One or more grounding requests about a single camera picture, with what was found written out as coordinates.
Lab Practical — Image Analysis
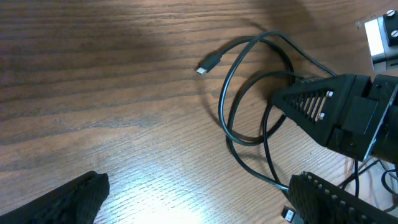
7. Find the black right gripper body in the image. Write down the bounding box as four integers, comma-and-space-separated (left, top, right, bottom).
326, 75, 397, 164

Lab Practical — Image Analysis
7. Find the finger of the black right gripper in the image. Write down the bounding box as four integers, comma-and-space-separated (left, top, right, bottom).
272, 75, 356, 146

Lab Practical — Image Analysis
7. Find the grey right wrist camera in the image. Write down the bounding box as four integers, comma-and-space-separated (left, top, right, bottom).
364, 10, 397, 72

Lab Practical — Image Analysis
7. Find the thick black USB cable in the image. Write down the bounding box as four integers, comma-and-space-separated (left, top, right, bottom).
195, 30, 338, 223

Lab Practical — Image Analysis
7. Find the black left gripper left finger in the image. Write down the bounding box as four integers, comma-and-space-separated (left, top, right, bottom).
1, 171, 109, 224

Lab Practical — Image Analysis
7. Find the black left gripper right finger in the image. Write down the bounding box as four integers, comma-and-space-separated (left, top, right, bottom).
289, 172, 397, 224

